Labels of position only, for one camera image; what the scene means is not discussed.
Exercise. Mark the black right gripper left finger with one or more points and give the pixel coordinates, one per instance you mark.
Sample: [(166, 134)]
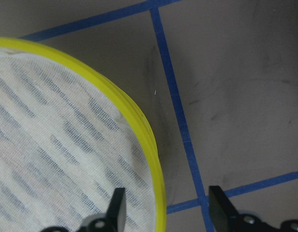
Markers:
[(117, 211)]

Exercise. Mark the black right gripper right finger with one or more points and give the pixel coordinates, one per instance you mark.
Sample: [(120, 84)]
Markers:
[(221, 211)]

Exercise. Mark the yellow bamboo steamer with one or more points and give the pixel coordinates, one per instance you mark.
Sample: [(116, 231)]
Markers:
[(68, 138)]

